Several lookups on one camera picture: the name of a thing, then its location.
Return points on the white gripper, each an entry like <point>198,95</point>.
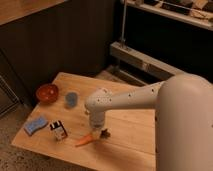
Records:
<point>96,121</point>

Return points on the orange carrot pepper toy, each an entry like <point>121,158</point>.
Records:
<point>88,138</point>

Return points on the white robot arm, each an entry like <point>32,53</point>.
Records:
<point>183,107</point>

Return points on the blue ceramic cup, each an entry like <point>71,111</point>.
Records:
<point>71,99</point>

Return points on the small black white carton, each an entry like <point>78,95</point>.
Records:
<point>58,130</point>

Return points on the red bowl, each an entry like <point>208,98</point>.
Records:
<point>47,93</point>

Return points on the blue sponge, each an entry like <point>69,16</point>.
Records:
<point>34,125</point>

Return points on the metal shelf frame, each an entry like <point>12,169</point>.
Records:
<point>176,32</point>

